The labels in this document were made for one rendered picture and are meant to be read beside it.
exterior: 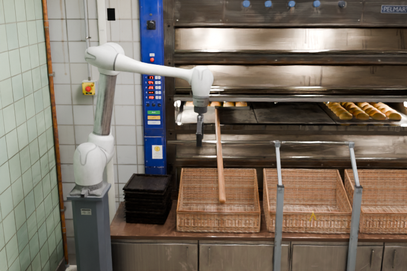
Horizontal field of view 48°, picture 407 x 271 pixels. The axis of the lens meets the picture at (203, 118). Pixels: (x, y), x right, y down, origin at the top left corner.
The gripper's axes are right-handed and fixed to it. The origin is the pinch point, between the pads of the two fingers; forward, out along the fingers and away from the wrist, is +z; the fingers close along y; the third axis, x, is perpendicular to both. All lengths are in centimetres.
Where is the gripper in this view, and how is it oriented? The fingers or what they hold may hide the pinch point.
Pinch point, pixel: (200, 140)
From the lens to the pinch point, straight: 257.1
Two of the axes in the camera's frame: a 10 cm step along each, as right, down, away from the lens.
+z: -0.2, 9.7, 2.6
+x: 10.0, 0.4, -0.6
